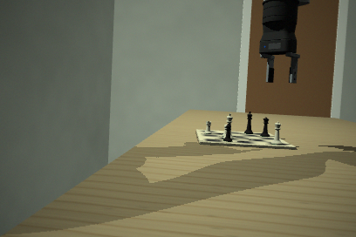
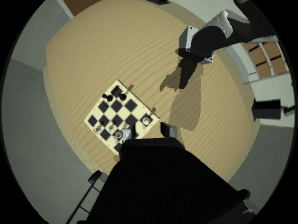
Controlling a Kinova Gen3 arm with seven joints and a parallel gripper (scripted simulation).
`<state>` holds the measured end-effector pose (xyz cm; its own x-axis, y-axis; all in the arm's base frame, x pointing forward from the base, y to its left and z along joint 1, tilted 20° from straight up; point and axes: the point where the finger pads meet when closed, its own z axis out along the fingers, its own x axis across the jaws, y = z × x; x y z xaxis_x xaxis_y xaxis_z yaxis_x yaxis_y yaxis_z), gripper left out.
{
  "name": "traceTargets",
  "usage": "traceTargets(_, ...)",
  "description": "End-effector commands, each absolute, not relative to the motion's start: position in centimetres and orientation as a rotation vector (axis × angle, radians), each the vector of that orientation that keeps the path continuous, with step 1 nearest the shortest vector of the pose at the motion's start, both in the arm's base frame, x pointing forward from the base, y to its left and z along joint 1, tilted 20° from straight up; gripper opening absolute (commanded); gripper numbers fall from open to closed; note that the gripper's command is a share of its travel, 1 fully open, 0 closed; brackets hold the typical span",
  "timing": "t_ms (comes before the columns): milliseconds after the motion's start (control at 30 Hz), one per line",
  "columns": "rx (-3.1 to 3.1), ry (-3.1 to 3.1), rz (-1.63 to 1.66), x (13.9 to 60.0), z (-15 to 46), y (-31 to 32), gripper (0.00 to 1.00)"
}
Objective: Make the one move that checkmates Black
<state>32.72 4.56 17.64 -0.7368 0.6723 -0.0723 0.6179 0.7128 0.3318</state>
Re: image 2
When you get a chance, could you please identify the white chess king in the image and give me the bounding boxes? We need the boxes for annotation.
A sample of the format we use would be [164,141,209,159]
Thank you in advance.
[113,131,122,141]

